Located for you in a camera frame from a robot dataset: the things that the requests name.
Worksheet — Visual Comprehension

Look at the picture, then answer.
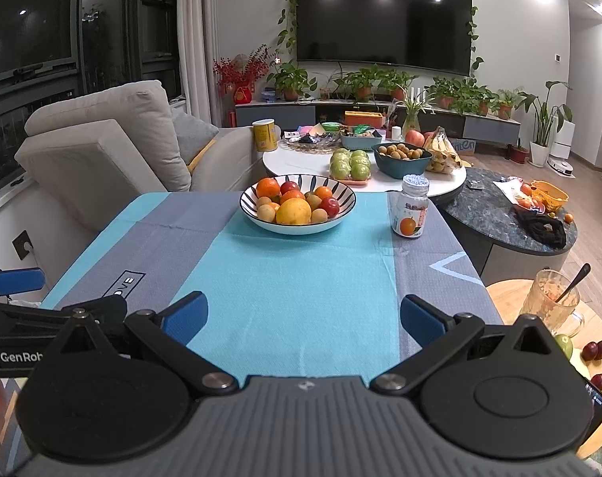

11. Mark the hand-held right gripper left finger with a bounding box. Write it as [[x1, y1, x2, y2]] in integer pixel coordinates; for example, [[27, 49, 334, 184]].
[[52, 291, 237, 399]]

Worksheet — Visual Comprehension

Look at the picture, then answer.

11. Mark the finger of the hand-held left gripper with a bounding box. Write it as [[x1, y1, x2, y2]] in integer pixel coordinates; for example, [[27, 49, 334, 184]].
[[0, 297, 129, 339], [0, 267, 47, 301]]

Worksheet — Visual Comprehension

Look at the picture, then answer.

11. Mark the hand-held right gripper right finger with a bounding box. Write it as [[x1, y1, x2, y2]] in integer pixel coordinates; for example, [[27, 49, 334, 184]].
[[369, 294, 555, 399]]

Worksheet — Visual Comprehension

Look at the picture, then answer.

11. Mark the white striped bowl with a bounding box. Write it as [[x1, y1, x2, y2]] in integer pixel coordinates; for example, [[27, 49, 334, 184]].
[[239, 174, 357, 236]]

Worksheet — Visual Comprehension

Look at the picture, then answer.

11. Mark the large yellow lemon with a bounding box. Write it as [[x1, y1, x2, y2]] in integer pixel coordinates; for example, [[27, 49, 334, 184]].
[[275, 198, 312, 226]]

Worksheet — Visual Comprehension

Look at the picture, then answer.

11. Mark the round wooden side table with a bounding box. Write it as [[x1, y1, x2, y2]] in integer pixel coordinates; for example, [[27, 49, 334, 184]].
[[486, 278, 602, 460]]

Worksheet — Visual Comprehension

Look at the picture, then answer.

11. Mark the blue grey printed tablecloth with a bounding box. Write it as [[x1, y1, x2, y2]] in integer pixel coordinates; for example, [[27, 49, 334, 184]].
[[41, 190, 505, 393]]

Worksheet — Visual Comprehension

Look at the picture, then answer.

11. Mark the supplement jar with white lid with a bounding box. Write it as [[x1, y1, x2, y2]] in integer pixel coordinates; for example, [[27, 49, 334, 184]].
[[391, 174, 430, 240]]

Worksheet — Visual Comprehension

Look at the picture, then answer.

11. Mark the dark marble round table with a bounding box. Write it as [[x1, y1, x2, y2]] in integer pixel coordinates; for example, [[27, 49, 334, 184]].
[[437, 168, 579, 286]]

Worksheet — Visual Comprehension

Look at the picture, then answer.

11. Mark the glass mug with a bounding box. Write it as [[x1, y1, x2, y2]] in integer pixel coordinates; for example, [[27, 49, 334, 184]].
[[520, 269, 586, 336]]

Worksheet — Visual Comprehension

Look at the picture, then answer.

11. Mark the black cloth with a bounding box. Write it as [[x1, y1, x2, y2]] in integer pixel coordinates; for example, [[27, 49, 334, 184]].
[[513, 207, 567, 250]]

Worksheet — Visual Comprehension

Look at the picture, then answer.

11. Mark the beige sofa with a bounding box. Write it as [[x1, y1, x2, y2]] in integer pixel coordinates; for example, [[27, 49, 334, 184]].
[[15, 79, 282, 259]]

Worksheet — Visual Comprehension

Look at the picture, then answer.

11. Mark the teal bowl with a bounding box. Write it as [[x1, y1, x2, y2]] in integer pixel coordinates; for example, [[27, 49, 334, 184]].
[[372, 142, 433, 180]]

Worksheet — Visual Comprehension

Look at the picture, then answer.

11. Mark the white paper sheet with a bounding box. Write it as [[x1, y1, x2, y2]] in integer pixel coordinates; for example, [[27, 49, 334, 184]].
[[494, 178, 530, 204]]

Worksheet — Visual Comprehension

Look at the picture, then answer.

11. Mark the yellow cushion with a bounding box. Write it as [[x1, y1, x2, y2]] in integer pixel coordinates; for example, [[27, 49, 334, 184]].
[[186, 138, 217, 174]]

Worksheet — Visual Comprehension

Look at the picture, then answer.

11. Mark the metal spoon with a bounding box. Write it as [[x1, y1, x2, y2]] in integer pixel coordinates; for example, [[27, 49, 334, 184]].
[[554, 262, 592, 304]]

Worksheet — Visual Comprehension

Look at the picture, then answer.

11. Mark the bunch of bananas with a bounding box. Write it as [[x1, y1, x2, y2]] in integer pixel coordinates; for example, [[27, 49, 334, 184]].
[[424, 126, 465, 175]]

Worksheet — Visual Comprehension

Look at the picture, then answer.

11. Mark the pile of longans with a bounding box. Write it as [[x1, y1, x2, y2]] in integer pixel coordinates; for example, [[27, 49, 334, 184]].
[[377, 142, 425, 160]]

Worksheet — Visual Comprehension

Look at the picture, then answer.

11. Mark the tray of green apples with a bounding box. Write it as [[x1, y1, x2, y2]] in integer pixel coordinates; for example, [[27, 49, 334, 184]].
[[329, 149, 373, 182]]

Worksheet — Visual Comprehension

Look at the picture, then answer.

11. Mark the grey cushion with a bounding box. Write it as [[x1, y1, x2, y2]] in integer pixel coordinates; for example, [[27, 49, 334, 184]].
[[172, 108, 220, 165]]

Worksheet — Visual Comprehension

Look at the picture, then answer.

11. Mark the teal snack basket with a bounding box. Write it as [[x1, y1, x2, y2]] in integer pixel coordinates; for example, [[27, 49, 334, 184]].
[[339, 129, 385, 152]]

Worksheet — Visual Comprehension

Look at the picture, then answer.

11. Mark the yellow tin can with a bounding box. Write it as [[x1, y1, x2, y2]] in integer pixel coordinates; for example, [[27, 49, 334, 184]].
[[252, 119, 277, 154]]

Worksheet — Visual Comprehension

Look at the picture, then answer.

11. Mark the white round coffee table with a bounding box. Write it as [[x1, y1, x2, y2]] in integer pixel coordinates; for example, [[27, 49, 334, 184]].
[[262, 136, 468, 200]]

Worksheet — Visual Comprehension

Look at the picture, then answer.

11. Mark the glass vase with plant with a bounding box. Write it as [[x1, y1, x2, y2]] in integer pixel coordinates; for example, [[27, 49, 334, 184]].
[[393, 87, 436, 135]]

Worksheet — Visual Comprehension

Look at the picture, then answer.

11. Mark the grey television cabinet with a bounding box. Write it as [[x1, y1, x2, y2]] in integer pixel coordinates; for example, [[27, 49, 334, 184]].
[[234, 98, 523, 145]]

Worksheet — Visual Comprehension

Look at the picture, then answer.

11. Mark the tall plant in white pot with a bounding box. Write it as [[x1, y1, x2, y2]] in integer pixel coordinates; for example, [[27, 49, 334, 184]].
[[517, 79, 575, 167]]

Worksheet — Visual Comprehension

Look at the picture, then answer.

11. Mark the orange box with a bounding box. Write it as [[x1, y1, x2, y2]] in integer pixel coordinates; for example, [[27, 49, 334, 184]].
[[344, 111, 383, 129]]

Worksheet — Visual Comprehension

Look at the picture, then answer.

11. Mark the green potted plant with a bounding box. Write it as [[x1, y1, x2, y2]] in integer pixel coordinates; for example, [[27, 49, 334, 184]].
[[494, 88, 521, 120], [335, 64, 381, 103], [457, 79, 499, 116], [425, 77, 463, 110], [266, 61, 317, 103], [377, 67, 418, 103]]

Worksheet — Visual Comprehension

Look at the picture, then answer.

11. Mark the white robot vacuum dock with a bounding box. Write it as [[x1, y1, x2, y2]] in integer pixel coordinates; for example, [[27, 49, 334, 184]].
[[548, 120, 576, 177]]

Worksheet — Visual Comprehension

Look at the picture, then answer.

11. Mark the red berry plant red pot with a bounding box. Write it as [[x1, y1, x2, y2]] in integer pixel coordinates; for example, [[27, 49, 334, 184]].
[[212, 44, 273, 106]]

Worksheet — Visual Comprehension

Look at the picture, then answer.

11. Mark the thin plant in small pot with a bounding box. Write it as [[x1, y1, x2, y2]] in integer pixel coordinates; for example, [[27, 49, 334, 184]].
[[319, 72, 341, 101]]

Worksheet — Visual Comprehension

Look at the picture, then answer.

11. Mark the dark framed window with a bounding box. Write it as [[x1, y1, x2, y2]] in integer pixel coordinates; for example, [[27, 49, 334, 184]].
[[0, 0, 182, 194]]

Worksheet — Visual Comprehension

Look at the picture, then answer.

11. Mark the white curtain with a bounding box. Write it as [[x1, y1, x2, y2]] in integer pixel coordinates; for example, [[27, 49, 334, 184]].
[[176, 0, 222, 127]]

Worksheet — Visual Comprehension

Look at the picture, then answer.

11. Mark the dark wall socket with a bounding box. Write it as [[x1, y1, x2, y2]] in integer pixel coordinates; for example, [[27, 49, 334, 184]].
[[13, 230, 35, 260]]

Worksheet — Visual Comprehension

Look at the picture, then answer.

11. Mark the wall television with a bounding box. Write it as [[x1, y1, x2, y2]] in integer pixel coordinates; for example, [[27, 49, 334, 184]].
[[296, 0, 473, 78]]

